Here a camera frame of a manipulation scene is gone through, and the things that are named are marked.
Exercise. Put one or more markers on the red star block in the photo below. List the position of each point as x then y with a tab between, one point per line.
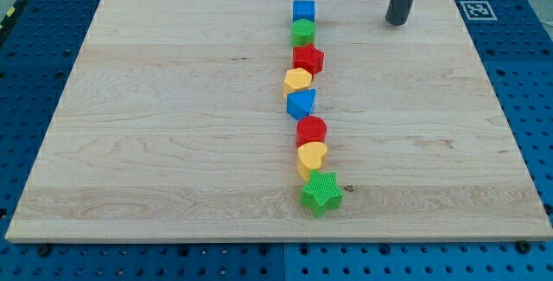
308	57

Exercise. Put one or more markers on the green cylinder block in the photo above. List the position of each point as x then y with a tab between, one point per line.
302	32

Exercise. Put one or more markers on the light wooden board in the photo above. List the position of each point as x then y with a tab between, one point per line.
172	128

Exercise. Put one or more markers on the black bolt front left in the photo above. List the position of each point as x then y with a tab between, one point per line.
43	250

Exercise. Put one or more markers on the yellow pentagon block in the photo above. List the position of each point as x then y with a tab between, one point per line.
296	79

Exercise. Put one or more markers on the black bolt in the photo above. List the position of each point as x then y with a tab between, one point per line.
43	250
523	246

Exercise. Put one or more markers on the blue triangle block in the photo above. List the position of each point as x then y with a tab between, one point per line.
300	104

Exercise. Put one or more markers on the white fiducial marker tag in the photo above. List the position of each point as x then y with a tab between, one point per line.
476	10

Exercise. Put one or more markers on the blue cube block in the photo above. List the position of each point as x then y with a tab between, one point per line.
303	10

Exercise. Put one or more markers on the black bolt front right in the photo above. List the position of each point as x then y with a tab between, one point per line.
523	246

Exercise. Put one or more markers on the green star block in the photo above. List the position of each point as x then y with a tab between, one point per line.
321	193

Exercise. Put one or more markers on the yellow heart block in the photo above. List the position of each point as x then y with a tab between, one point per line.
310	156

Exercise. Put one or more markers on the red cylinder block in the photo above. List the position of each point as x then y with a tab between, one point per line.
310	129

